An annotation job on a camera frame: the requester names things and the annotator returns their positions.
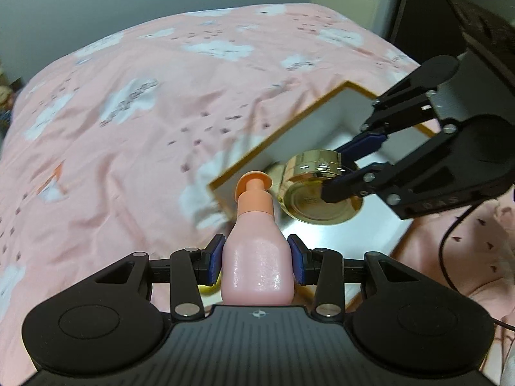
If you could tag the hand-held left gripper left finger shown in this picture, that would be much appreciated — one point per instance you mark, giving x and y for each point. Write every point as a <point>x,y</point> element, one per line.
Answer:
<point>215,260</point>

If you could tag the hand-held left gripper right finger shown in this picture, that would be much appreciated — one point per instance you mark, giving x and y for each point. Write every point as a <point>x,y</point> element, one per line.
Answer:
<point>296,260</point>

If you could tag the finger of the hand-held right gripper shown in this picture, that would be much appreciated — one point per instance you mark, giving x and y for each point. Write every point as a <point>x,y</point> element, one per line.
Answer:
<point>362,181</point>
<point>364,142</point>

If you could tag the pink pump bottle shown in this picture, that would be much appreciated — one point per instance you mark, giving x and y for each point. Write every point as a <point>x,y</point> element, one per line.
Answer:
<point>257,261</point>

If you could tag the white box with gold rim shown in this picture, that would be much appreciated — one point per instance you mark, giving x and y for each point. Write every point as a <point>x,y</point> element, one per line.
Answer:
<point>318,128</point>

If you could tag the gold round jar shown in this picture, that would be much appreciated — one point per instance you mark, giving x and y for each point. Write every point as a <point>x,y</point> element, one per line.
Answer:
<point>305,201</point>

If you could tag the yellow round lid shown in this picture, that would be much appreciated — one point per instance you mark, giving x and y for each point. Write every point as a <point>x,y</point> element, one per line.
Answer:
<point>209,289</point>

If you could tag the pink cloud print bedsheet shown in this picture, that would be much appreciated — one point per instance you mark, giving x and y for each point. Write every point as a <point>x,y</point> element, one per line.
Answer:
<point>141,148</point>

